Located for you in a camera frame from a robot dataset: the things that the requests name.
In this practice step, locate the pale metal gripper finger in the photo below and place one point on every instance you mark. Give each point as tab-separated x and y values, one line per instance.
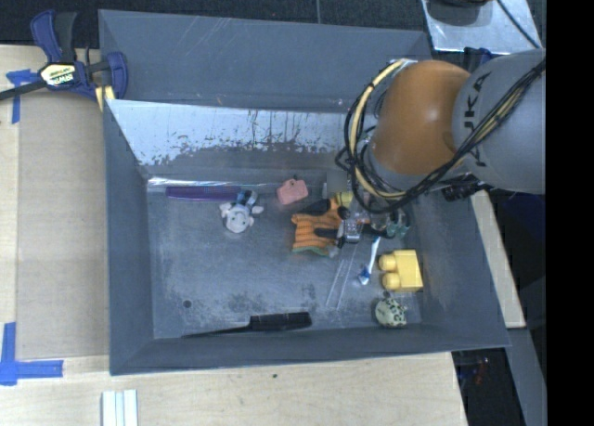
352	232

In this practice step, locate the orange striped tiger toy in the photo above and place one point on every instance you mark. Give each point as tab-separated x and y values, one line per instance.
310	231

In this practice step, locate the blue and white toothbrush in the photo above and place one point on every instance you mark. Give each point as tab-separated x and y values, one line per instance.
371	259

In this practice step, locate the yellow toy brick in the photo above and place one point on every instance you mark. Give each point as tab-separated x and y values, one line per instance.
404	271

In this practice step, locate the pink toy purse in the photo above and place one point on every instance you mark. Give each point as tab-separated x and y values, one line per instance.
292	192

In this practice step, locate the cream spotted toy animal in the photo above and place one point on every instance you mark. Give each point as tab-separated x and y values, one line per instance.
391	313

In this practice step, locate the white toy doll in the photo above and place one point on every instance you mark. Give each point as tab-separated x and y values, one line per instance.
237	217

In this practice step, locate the black comb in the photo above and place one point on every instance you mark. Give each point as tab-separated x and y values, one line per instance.
278	322

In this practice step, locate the grey metal bin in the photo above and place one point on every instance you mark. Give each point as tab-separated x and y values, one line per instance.
223	271

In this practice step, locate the pale wood board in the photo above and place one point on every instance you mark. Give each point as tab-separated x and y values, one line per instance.
60	229

